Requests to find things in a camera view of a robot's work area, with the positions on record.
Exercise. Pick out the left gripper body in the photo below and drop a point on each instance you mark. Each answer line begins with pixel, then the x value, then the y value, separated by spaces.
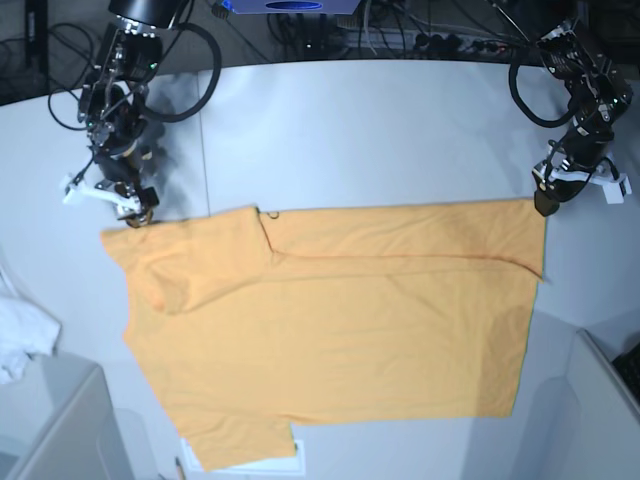
pixel 572 152

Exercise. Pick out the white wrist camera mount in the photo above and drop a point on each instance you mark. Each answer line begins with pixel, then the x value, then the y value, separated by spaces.
pixel 565 185
pixel 75 191

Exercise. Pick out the grey bin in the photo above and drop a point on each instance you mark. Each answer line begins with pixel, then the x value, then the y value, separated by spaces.
pixel 58 422
pixel 583 424

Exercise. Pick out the grey bin right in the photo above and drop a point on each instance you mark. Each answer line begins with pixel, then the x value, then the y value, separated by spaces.
pixel 583 424

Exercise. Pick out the purple box with blue oval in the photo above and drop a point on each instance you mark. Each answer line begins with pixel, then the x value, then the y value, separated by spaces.
pixel 346 7

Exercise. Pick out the power strip with cables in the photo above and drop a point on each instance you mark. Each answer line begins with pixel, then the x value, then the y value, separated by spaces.
pixel 415 44

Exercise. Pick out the black keyboard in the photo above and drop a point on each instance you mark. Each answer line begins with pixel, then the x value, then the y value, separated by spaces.
pixel 627 366

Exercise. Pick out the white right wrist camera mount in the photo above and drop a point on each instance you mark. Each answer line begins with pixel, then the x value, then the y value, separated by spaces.
pixel 75 191

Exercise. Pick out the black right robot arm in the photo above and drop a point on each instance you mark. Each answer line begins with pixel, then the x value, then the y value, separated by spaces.
pixel 113 110

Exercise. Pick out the orange T-shirt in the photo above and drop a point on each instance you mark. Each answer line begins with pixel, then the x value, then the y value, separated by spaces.
pixel 247 323

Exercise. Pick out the pencil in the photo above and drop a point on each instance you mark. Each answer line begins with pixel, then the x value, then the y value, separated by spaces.
pixel 179 469

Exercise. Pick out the white crumpled cloth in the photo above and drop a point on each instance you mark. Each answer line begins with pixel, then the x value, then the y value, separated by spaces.
pixel 26 332

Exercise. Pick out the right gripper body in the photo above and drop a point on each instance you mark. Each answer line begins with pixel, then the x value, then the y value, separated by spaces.
pixel 126 170

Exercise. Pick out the grey bin left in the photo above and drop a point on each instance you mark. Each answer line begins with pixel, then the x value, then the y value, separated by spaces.
pixel 58 422

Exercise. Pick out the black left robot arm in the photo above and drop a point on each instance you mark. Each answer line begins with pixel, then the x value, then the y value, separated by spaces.
pixel 599 96

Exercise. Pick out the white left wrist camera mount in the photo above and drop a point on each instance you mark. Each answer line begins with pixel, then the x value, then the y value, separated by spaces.
pixel 565 185

